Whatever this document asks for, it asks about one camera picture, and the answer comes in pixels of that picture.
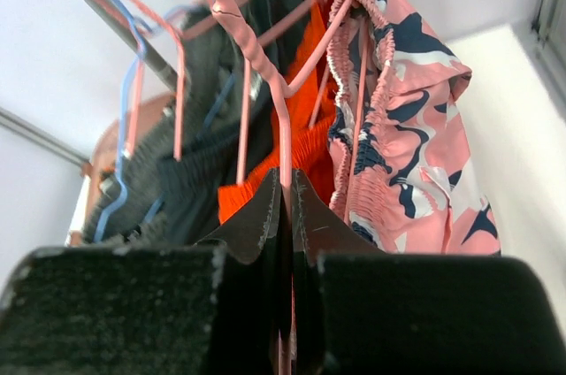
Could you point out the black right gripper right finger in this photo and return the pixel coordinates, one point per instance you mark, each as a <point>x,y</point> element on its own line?
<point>359,310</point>

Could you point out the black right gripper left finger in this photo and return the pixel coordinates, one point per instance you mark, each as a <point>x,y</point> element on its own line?
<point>211,308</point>

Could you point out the grey knit shorts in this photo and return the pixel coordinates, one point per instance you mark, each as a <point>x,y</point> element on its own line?
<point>179,197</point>

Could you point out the pink navy floral shorts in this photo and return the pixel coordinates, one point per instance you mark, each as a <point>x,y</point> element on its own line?
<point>403,175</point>

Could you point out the orange shorts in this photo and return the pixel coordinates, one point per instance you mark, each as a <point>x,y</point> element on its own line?
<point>311,111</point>

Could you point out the dark navy shorts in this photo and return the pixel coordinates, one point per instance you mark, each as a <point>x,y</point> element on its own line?
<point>261,16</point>

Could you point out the pink hanger of navy shorts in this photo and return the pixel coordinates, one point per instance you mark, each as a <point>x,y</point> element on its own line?
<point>223,11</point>

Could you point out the pink wire hanger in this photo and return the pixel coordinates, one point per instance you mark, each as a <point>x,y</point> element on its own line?
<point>283,96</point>

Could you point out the blue wire hanger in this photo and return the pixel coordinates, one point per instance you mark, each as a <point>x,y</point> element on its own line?
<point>131,194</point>

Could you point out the pink hanger of camo shorts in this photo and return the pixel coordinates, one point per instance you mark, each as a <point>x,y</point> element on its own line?
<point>131,86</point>

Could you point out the metal clothes rack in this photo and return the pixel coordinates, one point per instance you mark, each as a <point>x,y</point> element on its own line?
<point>111,17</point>

